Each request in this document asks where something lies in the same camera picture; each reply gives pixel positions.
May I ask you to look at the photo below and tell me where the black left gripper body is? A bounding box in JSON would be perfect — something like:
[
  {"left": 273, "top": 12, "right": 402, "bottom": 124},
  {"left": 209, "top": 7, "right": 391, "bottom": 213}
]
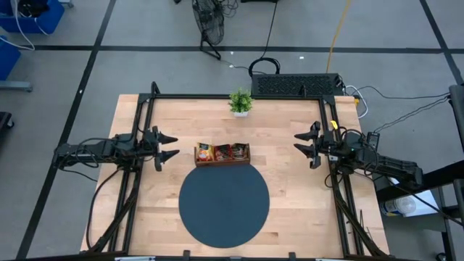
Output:
[{"left": 141, "top": 125, "right": 163, "bottom": 173}]

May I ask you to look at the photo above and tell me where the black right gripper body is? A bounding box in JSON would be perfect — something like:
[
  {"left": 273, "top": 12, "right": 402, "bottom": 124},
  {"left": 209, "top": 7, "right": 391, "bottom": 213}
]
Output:
[{"left": 310, "top": 121, "right": 340, "bottom": 170}]

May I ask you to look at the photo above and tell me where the yellow tea packet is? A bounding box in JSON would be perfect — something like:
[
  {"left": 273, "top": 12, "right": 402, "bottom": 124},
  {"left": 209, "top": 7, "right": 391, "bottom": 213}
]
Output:
[{"left": 196, "top": 142, "right": 215, "bottom": 162}]

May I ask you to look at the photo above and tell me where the red tea packet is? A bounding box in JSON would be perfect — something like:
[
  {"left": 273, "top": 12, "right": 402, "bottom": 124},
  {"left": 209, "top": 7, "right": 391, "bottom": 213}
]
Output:
[{"left": 213, "top": 144, "right": 233, "bottom": 162}]

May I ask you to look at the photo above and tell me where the wooden tea organizer box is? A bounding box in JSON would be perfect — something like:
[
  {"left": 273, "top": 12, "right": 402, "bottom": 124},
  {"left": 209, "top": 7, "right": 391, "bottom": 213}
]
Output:
[{"left": 194, "top": 142, "right": 252, "bottom": 168}]

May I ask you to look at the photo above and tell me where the beige tea packet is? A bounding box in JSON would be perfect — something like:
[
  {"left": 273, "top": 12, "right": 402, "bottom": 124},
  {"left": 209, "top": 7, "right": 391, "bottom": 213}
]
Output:
[{"left": 231, "top": 143, "right": 249, "bottom": 160}]

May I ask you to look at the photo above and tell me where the small black power adapter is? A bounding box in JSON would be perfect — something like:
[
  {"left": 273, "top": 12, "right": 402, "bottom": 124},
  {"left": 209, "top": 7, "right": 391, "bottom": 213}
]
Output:
[{"left": 366, "top": 131, "right": 381, "bottom": 148}]

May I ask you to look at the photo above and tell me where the black computer case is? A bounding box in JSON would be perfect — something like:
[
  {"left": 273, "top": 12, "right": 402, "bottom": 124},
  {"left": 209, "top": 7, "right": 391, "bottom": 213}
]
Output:
[{"left": 250, "top": 72, "right": 345, "bottom": 97}]

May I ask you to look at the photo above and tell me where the round dark blue woven placemat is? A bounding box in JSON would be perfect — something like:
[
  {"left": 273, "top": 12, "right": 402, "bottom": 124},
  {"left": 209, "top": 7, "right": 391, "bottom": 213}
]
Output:
[{"left": 178, "top": 163, "right": 271, "bottom": 249}]

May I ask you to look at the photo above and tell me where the small green potted plant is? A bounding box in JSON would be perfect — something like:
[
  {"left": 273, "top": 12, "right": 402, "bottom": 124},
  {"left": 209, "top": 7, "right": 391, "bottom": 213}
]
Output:
[{"left": 228, "top": 88, "right": 254, "bottom": 118}]

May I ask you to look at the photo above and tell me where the white plastic wipes canister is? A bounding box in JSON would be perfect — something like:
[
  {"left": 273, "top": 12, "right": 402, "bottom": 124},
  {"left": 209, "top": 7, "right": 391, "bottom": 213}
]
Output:
[{"left": 379, "top": 195, "right": 418, "bottom": 218}]

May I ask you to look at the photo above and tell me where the white cardboard box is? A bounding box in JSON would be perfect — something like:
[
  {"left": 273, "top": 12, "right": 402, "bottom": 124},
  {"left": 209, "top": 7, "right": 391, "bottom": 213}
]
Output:
[{"left": 387, "top": 170, "right": 442, "bottom": 218}]

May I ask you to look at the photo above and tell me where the black floor fan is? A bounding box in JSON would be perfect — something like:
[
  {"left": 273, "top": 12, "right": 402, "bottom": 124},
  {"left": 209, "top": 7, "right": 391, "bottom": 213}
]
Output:
[{"left": 191, "top": 0, "right": 225, "bottom": 61}]

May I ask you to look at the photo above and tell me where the blue plastic bin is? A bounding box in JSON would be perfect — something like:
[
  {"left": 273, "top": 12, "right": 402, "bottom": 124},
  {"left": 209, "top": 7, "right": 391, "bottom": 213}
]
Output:
[
  {"left": 0, "top": 35, "right": 22, "bottom": 81},
  {"left": 0, "top": 0, "right": 66, "bottom": 35}
]

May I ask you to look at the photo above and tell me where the black aluminium table frame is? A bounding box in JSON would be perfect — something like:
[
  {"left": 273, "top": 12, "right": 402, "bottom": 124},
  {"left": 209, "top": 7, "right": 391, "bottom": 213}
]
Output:
[{"left": 81, "top": 81, "right": 391, "bottom": 261}]

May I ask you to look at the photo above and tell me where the black coiled power cable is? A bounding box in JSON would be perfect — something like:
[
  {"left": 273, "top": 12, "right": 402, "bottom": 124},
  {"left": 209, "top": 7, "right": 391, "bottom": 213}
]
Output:
[{"left": 248, "top": 0, "right": 282, "bottom": 78}]

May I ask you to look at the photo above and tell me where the yellow hanging cord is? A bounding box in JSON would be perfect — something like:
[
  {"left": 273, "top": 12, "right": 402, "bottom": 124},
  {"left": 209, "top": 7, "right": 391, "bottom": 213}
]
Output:
[{"left": 326, "top": 0, "right": 352, "bottom": 74}]

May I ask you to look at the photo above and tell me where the black metal shelf frame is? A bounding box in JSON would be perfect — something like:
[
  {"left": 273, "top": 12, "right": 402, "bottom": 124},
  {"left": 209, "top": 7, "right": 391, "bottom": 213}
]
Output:
[{"left": 375, "top": 83, "right": 464, "bottom": 261}]

